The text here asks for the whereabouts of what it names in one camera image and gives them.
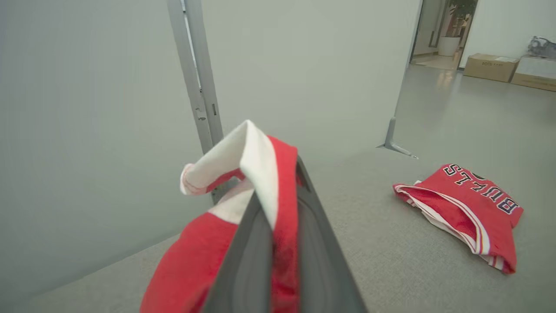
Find grey metal partition post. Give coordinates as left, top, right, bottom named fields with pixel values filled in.
left=167, top=0, right=225, bottom=205

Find white topped cardboard box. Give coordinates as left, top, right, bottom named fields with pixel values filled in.
left=510, top=55, right=556, bottom=92

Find white plant pot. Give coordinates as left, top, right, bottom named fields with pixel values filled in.
left=437, top=36, right=461, bottom=57

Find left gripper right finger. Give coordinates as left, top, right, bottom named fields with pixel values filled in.
left=296, top=156, right=370, bottom=313

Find red garment with white cuffs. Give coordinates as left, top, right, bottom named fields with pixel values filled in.
left=140, top=120, right=301, bottom=313

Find red Bulls shirt white sleeves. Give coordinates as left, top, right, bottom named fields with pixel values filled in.
left=393, top=163, right=524, bottom=275

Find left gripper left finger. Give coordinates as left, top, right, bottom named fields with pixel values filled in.
left=202, top=187, right=274, bottom=313

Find brown cardboard box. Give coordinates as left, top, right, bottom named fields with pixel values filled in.
left=463, top=53, right=520, bottom=83

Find green potted plant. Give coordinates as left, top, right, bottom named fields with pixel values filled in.
left=447, top=0, right=478, bottom=38

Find grey partition foot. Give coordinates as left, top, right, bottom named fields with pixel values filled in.
left=377, top=117, right=419, bottom=160

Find white partition panel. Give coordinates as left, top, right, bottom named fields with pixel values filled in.
left=200, top=0, right=424, bottom=174
left=0, top=0, right=213, bottom=305

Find crumpled grey bag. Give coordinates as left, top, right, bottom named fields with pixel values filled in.
left=527, top=36, right=556, bottom=60

